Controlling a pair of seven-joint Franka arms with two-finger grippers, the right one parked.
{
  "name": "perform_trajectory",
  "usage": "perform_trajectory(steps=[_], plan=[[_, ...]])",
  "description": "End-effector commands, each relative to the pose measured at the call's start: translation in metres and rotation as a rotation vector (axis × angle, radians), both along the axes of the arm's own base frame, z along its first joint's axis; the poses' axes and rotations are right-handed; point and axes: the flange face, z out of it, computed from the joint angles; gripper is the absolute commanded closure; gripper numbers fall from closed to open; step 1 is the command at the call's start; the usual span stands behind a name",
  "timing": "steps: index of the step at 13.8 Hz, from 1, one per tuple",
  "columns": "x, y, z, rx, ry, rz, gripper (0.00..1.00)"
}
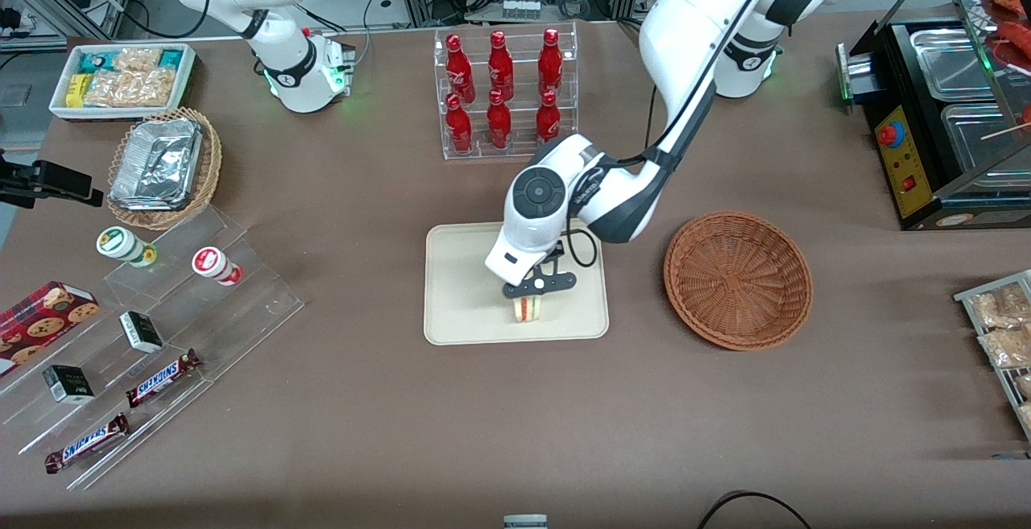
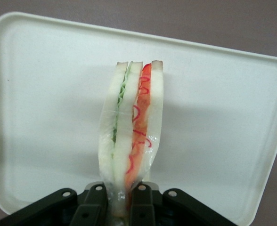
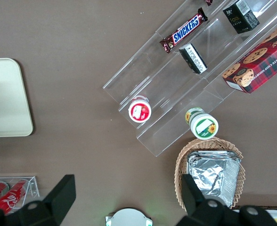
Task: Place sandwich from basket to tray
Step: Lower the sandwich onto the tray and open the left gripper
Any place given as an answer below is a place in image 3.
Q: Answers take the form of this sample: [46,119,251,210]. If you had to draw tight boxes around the clear acrylic stepped shelf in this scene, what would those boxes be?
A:
[102,0,277,158]

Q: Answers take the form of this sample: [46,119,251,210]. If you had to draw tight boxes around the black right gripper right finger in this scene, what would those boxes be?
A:
[178,174,242,226]

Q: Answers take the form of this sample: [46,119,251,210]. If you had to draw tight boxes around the clear acrylic bottle rack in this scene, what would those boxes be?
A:
[0,176,41,214]

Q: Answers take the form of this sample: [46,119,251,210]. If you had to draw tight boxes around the red tartan cookie box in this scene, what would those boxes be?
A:
[221,19,277,95]

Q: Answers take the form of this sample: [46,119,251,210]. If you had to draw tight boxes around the light wicker basket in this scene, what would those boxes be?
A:
[174,137,246,210]

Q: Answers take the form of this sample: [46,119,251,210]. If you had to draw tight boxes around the beige plastic tray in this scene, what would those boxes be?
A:
[0,57,34,138]

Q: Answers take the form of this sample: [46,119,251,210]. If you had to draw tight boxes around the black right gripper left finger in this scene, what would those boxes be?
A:
[4,174,77,226]

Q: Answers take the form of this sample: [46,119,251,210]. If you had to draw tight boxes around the small black carton box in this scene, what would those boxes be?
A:
[179,42,209,75]
[222,0,261,35]

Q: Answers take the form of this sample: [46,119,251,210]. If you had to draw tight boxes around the stacked aluminium foil trays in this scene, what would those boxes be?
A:
[187,150,242,209]

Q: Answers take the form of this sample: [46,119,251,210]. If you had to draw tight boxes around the red lid yogurt cup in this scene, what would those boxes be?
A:
[128,95,153,124]

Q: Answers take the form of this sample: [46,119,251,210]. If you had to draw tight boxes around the green lid yogurt cup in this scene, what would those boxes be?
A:
[184,106,220,140]

